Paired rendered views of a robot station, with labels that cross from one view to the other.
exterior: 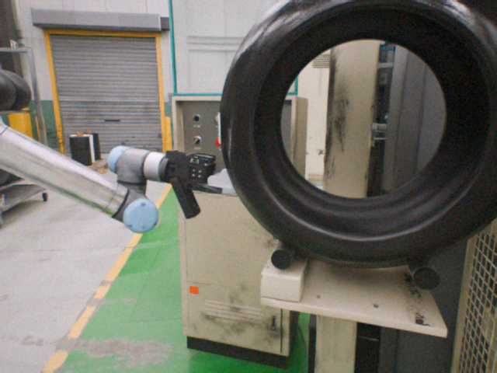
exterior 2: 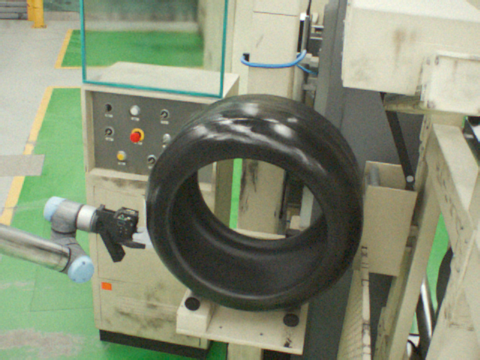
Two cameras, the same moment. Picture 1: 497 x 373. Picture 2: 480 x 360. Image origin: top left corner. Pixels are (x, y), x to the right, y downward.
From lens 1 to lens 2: 0.93 m
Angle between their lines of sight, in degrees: 15
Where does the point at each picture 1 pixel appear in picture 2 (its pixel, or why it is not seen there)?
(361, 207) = (264, 249)
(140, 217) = (82, 273)
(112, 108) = not seen: outside the picture
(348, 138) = (260, 181)
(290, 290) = (199, 324)
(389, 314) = (268, 340)
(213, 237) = not seen: hidden behind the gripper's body
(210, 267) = (124, 265)
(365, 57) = not seen: hidden behind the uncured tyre
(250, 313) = (168, 310)
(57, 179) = (22, 253)
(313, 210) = (224, 249)
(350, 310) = (241, 337)
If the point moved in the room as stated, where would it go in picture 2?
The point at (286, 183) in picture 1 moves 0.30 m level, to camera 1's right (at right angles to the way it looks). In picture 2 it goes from (201, 225) to (296, 225)
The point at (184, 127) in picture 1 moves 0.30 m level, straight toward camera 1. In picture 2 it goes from (94, 115) to (100, 144)
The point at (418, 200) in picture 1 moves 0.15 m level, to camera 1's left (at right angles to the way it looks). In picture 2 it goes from (307, 247) to (259, 247)
